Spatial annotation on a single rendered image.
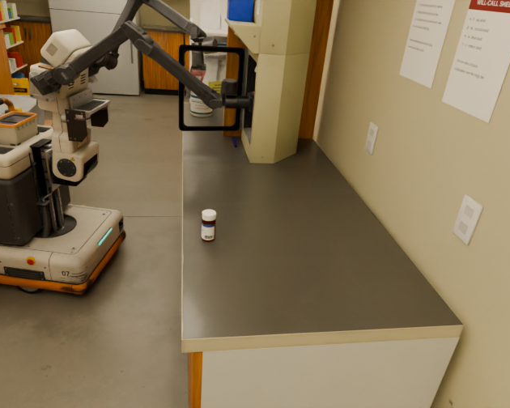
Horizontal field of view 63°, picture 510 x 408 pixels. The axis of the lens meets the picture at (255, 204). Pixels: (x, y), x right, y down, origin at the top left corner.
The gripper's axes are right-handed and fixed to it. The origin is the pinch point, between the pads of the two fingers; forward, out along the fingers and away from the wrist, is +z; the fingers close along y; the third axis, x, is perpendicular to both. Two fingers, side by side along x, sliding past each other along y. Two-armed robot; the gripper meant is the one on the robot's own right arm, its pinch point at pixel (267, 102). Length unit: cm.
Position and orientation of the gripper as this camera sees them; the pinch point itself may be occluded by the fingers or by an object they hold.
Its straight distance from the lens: 196.8
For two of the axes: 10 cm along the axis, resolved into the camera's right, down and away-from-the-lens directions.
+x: -0.5, 8.9, 4.6
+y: -1.4, -4.6, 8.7
